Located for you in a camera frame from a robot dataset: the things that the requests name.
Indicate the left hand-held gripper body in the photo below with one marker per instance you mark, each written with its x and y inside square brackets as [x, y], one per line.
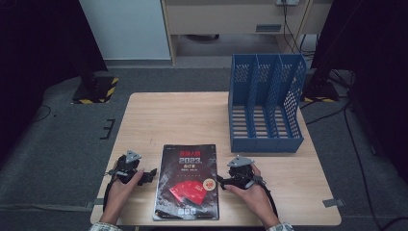
[126, 168]

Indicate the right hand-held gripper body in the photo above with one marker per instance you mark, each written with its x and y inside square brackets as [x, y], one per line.
[240, 174]

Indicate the person's right hand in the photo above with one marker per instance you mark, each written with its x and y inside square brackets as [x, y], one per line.
[258, 200]

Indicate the beige wooden desk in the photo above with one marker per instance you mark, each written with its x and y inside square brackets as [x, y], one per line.
[224, 17]

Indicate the black magazine with red print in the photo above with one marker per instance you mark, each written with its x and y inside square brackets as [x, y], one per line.
[187, 166]

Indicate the white power strip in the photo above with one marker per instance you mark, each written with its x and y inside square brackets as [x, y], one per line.
[287, 2]

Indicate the white cabinet panel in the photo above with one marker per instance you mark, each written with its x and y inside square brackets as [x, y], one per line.
[128, 29]

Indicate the grey tape piece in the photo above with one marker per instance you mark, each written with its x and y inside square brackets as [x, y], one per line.
[95, 202]
[333, 202]

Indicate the blue plastic file rack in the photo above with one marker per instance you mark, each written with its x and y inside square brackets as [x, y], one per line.
[256, 146]

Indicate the person's left hand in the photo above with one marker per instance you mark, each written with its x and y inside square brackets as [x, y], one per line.
[118, 199]

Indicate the black curtain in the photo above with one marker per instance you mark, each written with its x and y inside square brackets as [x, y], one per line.
[378, 64]
[38, 57]

